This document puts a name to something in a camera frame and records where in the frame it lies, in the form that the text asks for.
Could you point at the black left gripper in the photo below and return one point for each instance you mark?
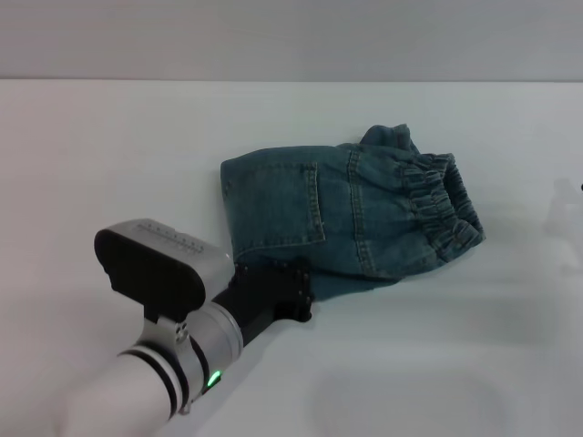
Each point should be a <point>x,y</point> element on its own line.
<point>268,296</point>

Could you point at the blue denim shorts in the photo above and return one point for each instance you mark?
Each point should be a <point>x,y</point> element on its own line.
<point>355,218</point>

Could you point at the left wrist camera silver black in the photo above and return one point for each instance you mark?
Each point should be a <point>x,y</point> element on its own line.
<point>150,268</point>

